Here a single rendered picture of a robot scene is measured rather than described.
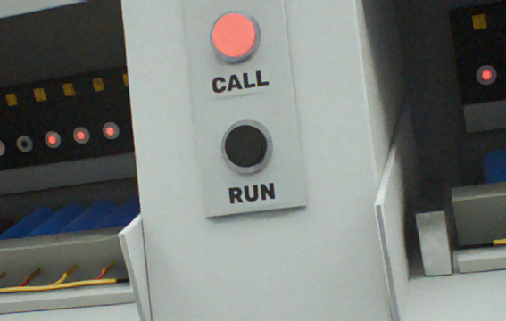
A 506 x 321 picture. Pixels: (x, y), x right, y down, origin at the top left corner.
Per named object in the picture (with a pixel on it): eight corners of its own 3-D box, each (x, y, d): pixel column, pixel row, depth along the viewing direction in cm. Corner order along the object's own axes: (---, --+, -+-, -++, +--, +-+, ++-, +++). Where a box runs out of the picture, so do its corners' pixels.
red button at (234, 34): (254, 51, 31) (250, 10, 31) (214, 57, 32) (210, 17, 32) (261, 55, 32) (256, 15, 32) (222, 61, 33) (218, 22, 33)
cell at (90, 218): (123, 226, 50) (79, 267, 44) (95, 228, 50) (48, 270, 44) (116, 197, 49) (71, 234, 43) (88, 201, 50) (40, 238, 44)
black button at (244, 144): (266, 163, 31) (261, 121, 31) (226, 168, 31) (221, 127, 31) (273, 165, 32) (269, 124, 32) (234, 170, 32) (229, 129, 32)
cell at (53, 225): (93, 229, 50) (45, 270, 44) (66, 232, 51) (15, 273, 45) (86, 201, 50) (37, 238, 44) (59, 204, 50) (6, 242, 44)
